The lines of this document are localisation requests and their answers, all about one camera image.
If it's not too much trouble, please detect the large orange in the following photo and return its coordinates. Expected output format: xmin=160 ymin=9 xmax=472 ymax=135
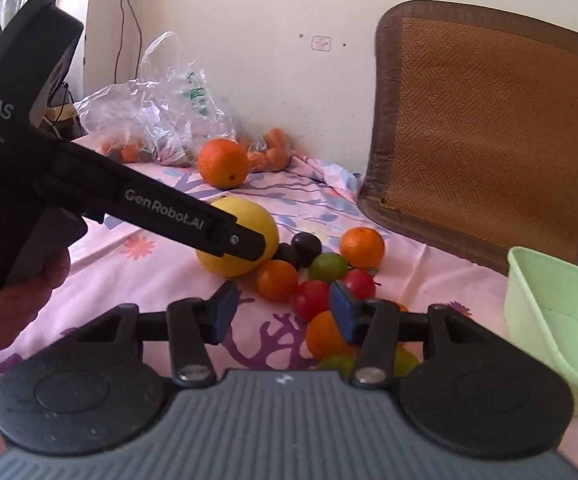
xmin=197 ymin=138 xmax=250 ymax=190

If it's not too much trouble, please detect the dark wall cable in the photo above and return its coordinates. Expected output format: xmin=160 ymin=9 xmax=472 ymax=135
xmin=114 ymin=0 xmax=142 ymax=83

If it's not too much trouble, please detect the clear plastic bag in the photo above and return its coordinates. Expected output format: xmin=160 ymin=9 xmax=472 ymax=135
xmin=73 ymin=31 xmax=237 ymax=167

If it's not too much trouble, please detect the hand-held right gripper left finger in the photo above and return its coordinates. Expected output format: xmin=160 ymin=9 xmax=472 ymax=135
xmin=62 ymin=281 xmax=241 ymax=387

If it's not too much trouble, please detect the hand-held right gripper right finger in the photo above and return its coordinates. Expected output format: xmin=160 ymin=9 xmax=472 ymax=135
xmin=329 ymin=280 xmax=492 ymax=390

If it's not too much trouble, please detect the yellow grapefruit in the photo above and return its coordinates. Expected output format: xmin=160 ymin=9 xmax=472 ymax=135
xmin=195 ymin=196 xmax=281 ymax=279

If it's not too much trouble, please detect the green plum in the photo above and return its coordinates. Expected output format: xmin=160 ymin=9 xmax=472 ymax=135
xmin=391 ymin=345 xmax=420 ymax=379
xmin=308 ymin=252 xmax=350 ymax=281
xmin=316 ymin=353 xmax=357 ymax=377

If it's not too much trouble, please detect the light green plastic basket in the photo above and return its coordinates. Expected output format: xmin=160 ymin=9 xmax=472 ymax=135
xmin=504 ymin=246 xmax=578 ymax=417

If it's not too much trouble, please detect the person's left hand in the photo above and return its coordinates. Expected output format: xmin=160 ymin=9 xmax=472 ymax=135
xmin=0 ymin=204 xmax=73 ymax=356

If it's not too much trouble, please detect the brown woven seat mat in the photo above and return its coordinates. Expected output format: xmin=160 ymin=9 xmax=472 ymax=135
xmin=356 ymin=0 xmax=578 ymax=277

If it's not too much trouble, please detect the dark plum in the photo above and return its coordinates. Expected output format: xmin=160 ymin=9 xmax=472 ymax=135
xmin=291 ymin=232 xmax=323 ymax=268
xmin=274 ymin=243 xmax=302 ymax=270

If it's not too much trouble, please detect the red cherry tomato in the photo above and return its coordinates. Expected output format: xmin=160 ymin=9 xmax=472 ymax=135
xmin=291 ymin=280 xmax=331 ymax=323
xmin=344 ymin=269 xmax=377 ymax=301

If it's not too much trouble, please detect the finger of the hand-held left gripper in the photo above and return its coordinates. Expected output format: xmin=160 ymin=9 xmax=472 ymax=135
xmin=204 ymin=219 xmax=268 ymax=263

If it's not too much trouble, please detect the pink printed bedsheet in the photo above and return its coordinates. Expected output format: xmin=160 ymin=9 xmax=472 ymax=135
xmin=0 ymin=137 xmax=578 ymax=480

